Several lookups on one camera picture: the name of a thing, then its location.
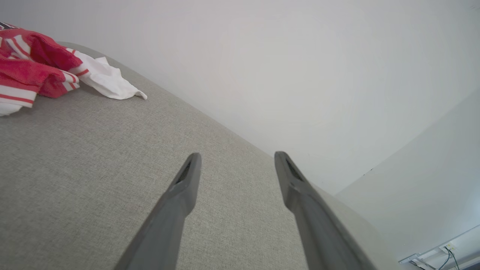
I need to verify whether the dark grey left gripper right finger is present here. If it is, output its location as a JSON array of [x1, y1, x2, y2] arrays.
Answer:
[[274, 151, 377, 270]]

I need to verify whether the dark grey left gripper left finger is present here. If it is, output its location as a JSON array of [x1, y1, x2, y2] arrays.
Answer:
[[114, 152, 202, 270]]

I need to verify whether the red and white basketball jersey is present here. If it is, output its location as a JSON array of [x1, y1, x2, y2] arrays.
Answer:
[[0, 22, 148, 117]]

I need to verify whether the grey fabric sofa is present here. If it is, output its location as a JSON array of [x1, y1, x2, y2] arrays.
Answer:
[[0, 41, 400, 270]]

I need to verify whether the thin black wall cable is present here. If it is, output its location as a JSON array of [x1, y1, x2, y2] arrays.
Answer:
[[437, 246, 460, 270]]

